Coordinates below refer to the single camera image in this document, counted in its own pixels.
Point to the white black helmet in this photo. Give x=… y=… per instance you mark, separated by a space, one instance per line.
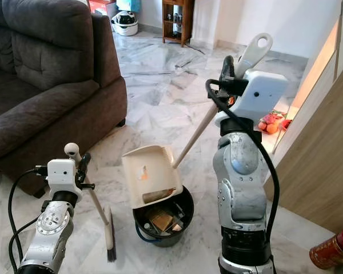
x=124 y=23

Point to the brown striped scrap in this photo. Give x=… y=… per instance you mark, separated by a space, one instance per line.
x=159 y=195

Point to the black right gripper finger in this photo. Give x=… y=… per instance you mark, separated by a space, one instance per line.
x=227 y=67

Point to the red box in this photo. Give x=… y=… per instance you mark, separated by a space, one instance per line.
x=102 y=5

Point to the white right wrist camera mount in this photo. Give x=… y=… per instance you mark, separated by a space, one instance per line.
x=266 y=94

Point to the beige hand broom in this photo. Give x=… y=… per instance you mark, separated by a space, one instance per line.
x=108 y=228

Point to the red gold canister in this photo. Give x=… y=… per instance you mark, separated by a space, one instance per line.
x=331 y=248

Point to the dark grey sofa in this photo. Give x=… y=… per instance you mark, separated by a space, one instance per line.
x=46 y=91

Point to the orange red plush toy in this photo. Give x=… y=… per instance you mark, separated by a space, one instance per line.
x=271 y=123

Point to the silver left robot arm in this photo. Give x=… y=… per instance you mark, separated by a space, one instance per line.
x=51 y=228

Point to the black round waste bin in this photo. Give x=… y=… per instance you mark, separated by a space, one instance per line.
x=186 y=214

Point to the brown cardboard piece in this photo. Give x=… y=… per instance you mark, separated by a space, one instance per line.
x=161 y=218

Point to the brown wooden shelf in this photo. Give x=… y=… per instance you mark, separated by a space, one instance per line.
x=177 y=21

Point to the light wooden cabinet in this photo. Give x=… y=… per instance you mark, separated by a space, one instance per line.
x=317 y=142

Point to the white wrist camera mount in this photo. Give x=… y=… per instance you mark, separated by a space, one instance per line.
x=266 y=94
x=64 y=176

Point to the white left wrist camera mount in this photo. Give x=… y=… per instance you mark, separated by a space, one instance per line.
x=64 y=176

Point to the blue container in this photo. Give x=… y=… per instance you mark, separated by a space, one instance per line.
x=128 y=4

